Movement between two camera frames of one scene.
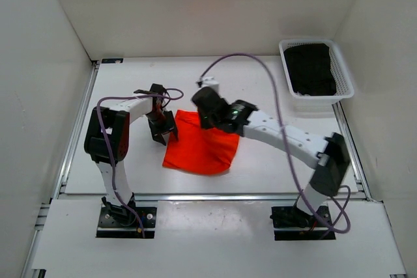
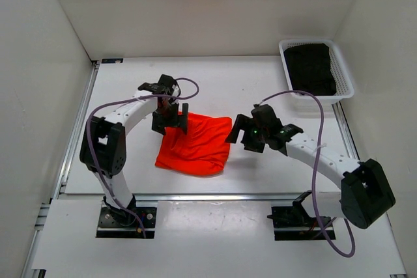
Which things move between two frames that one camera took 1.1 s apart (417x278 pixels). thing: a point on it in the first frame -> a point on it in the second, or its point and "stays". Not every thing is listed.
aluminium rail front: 202,196 stays
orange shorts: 199,150 stays
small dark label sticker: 110,60 stays
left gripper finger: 157,132 -> 158,122
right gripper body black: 206,122 -> 254,137
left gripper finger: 169,124 -> 183,118
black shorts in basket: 310,69 stays
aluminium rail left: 61,181 stays
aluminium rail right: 358,166 stays
